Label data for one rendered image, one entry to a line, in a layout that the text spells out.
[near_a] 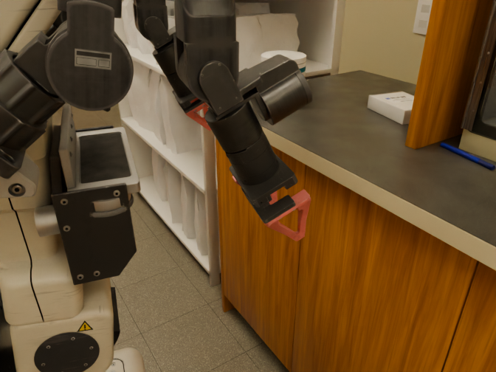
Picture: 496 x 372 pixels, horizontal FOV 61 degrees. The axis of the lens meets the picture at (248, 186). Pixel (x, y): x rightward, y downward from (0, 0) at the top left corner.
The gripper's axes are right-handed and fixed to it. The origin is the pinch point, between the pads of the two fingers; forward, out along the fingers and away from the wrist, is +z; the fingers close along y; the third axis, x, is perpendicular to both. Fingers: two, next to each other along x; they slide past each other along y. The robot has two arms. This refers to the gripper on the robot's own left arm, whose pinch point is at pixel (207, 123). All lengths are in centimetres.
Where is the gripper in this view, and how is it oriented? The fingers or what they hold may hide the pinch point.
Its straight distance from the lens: 98.6
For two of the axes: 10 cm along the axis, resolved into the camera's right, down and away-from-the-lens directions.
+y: -3.4, -4.5, 8.3
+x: -8.5, 5.2, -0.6
